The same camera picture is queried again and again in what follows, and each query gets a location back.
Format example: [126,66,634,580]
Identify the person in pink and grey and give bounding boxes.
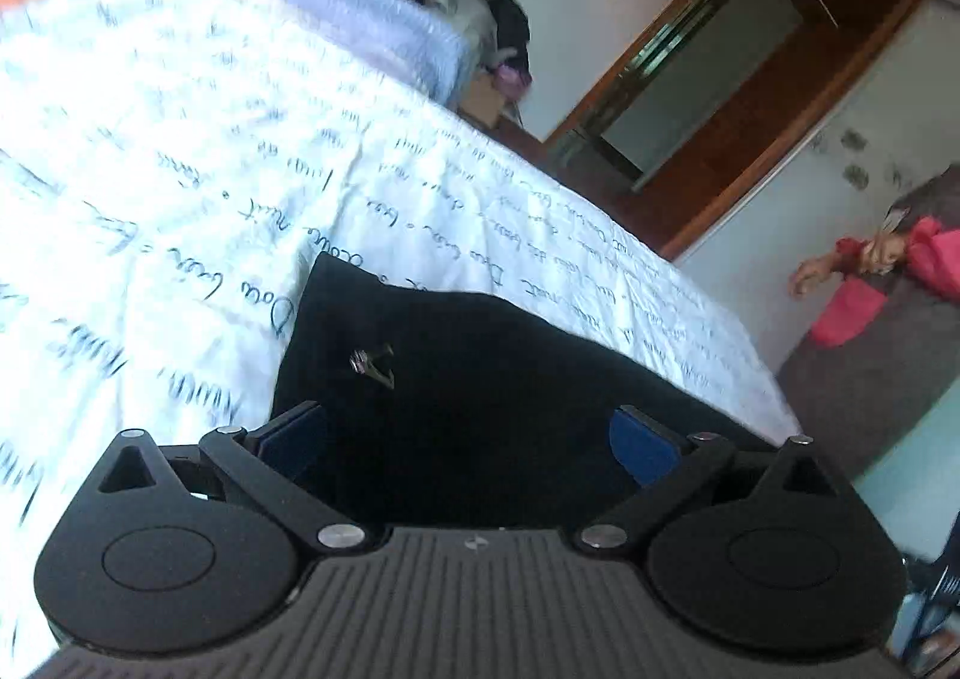
[776,163,958,477]

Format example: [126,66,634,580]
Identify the white bedsheet with script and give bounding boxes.
[2,0,797,677]

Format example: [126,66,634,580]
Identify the black pants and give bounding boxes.
[272,255,771,530]

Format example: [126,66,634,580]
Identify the wooden door frame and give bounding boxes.
[544,0,921,259]

